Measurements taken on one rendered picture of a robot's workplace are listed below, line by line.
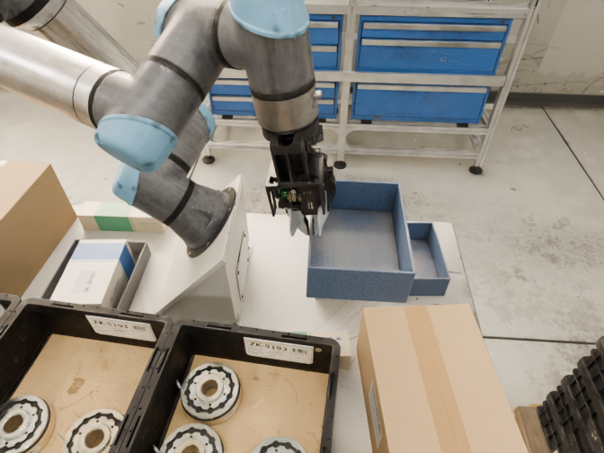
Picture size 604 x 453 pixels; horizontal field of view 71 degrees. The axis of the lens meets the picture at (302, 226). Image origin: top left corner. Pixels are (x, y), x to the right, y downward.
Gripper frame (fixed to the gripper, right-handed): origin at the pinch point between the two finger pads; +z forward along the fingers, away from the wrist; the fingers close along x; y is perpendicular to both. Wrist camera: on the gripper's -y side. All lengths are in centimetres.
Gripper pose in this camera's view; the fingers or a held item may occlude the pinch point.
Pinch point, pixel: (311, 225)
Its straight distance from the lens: 67.0
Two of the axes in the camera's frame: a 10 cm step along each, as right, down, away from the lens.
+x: 9.9, -0.4, -1.6
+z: 1.4, 7.2, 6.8
